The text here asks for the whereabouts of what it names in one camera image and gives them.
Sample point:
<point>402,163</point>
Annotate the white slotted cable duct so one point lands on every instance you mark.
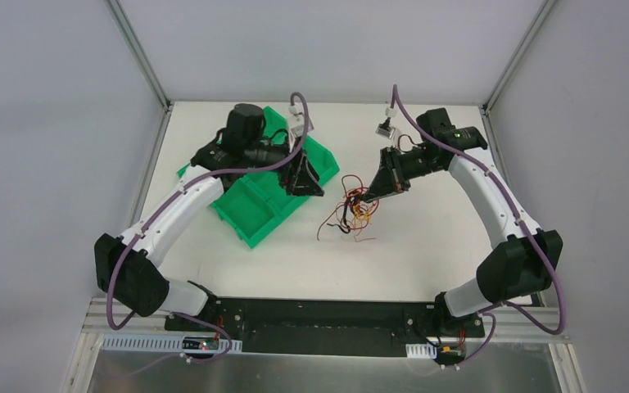
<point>196,345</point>

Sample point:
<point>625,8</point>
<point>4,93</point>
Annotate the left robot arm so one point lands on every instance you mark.
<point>127,265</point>

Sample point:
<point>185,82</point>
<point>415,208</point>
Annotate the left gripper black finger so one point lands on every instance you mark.
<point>300,163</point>
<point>304,184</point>

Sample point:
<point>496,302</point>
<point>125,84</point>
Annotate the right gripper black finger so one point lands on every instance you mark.
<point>379,189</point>
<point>387,177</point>

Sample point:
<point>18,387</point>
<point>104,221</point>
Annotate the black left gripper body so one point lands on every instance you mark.
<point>291,171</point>

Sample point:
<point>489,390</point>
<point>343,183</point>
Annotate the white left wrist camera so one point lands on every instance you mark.
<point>296,125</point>

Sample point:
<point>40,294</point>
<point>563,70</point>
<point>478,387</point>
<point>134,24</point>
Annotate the green compartment tray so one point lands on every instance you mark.
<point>254,205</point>

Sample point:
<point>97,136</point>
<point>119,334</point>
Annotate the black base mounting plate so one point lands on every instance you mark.
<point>334,327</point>

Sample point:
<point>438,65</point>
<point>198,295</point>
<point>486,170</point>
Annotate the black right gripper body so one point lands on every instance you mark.
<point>389,169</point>

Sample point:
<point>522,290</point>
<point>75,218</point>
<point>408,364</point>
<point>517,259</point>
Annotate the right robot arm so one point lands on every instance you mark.
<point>523,255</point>

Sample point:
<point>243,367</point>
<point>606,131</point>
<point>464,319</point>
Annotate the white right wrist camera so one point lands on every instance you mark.
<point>386,129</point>

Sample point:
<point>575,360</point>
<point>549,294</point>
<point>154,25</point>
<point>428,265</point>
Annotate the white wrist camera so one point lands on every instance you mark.
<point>296,125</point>
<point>386,129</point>

